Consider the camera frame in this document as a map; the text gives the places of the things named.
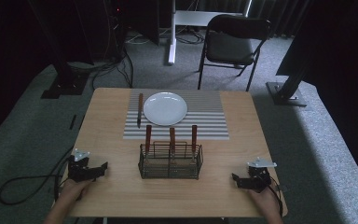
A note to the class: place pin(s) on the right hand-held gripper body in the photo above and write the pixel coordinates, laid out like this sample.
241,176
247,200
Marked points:
258,177

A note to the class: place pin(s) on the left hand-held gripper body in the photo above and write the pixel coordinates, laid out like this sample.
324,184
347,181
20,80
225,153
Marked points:
78,169

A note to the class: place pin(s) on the person's left hand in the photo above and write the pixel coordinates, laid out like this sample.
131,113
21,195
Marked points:
72,189

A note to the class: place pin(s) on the person's right hand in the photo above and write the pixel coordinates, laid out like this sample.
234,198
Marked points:
265,201

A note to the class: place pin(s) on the black tape strip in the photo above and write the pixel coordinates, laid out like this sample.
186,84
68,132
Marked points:
72,122

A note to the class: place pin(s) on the grey striped placemat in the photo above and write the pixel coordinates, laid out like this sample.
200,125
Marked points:
206,119

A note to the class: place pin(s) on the white round plate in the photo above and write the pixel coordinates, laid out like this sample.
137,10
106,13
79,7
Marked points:
165,108

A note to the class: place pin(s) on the black stand with flat base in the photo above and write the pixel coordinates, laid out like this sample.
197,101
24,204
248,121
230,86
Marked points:
65,82

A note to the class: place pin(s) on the black slanted stand with base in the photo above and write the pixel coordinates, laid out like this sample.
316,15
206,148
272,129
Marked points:
287,93

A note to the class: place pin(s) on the black folding chair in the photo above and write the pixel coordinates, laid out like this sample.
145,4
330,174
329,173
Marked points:
230,46

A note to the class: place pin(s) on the dark upright panel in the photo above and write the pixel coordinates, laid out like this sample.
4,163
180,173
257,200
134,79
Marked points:
143,18

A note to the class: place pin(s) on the white desk frame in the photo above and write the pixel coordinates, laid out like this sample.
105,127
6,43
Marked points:
172,37

